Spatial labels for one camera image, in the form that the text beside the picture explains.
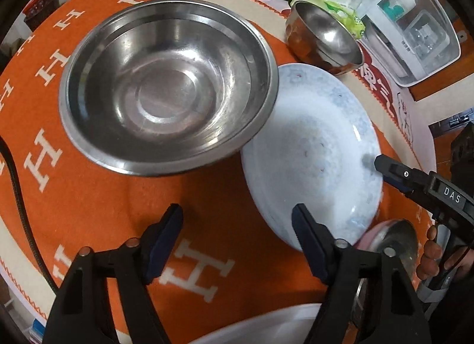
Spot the person's right hand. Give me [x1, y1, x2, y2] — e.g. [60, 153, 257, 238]
[416, 225, 474, 281]

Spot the green tissue pack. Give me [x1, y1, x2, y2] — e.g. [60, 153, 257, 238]
[291, 0, 367, 39]

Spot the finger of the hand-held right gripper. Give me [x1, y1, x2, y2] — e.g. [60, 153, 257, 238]
[374, 154, 430, 192]
[383, 177, 412, 194]

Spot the black braided cable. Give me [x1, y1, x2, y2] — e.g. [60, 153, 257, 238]
[0, 136, 60, 293]

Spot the white plastic storage box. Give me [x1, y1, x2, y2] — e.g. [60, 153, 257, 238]
[357, 0, 462, 87]

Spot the small stainless steel bowl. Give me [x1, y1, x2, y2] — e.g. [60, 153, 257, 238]
[285, 0, 365, 76]

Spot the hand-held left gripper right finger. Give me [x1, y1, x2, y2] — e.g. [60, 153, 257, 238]
[292, 203, 432, 344]

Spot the orange patterned blanket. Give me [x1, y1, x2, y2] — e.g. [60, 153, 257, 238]
[0, 0, 438, 344]

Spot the medium stainless steel bowl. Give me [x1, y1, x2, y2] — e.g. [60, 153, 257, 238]
[352, 219, 420, 326]

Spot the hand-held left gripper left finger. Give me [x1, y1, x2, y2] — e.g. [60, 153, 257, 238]
[44, 202, 184, 344]

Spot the large wide-rimmed steel bowl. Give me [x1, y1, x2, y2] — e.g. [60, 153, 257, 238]
[58, 0, 279, 176]

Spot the white floral plate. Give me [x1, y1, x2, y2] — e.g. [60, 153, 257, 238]
[241, 63, 383, 253]

